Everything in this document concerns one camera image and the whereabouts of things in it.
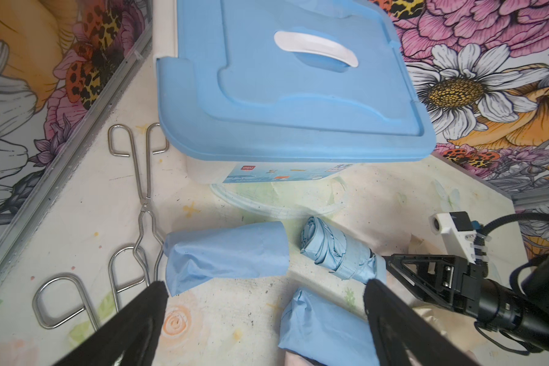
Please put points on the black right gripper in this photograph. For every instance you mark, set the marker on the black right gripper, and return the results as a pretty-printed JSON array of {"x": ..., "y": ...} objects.
[{"x": 450, "y": 282}]

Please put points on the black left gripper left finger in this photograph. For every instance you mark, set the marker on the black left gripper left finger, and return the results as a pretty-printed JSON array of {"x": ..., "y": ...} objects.
[{"x": 130, "y": 337}]

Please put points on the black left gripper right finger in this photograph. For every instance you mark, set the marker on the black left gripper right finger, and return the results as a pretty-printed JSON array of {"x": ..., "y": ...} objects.
[{"x": 398, "y": 332}]

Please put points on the blue umbrella sleeve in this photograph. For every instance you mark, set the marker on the blue umbrella sleeve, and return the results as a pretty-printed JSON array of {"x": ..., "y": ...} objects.
[
  {"x": 250, "y": 251},
  {"x": 319, "y": 330}
]

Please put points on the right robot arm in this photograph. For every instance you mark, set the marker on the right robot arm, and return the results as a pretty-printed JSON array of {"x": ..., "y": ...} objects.
[{"x": 519, "y": 312}]

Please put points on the blue lidded plastic storage box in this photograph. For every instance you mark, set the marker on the blue lidded plastic storage box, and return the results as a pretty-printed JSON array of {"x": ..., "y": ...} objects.
[{"x": 257, "y": 91}]

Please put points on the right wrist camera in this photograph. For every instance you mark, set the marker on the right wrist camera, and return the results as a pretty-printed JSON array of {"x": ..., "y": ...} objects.
[{"x": 460, "y": 235}]

